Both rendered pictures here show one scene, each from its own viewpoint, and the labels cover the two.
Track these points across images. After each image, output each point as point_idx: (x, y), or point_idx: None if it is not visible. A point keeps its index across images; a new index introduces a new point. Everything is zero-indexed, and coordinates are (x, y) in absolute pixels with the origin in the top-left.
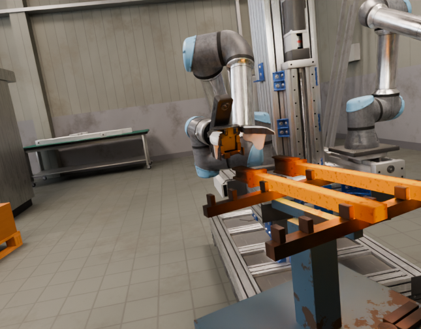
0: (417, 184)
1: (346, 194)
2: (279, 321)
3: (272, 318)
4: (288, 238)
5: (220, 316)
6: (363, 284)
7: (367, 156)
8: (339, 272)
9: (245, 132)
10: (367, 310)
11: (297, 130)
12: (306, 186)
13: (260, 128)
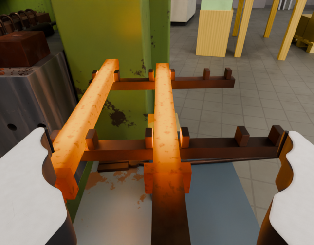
0: (109, 68)
1: (157, 74)
2: (188, 206)
3: (192, 213)
4: (219, 77)
5: (240, 243)
6: (92, 205)
7: None
8: (84, 236)
9: (74, 230)
10: (123, 183)
11: None
12: (163, 93)
13: (45, 148)
